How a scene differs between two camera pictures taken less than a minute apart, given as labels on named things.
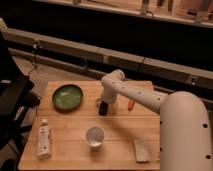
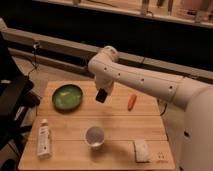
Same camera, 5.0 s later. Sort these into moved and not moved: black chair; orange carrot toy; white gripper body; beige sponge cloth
Moved: white gripper body
Not moved: beige sponge cloth; black chair; orange carrot toy
